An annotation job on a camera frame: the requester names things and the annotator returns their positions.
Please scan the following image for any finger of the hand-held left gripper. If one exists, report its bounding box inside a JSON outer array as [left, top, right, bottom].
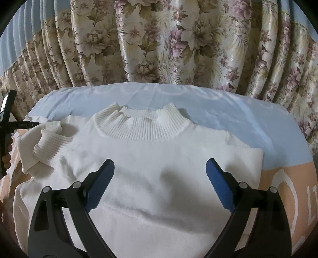
[[9, 121, 40, 129]]

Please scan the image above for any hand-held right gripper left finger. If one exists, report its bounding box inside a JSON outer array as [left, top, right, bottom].
[[27, 158, 115, 258]]

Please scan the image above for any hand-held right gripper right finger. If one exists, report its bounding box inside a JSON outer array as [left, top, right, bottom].
[[202, 158, 292, 258]]

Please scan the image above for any white knit sweater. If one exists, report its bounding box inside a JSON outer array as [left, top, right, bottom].
[[12, 102, 264, 258]]

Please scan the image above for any person's left hand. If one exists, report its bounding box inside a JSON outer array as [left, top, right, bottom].
[[1, 141, 13, 171]]

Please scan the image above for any blue and orange printed bedsheet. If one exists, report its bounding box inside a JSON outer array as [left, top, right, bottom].
[[0, 83, 314, 258]]

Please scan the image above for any light blue pleated curtain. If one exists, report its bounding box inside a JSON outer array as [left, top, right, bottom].
[[0, 0, 72, 77]]

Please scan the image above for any floral curtain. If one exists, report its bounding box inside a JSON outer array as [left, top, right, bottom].
[[0, 0, 318, 149]]

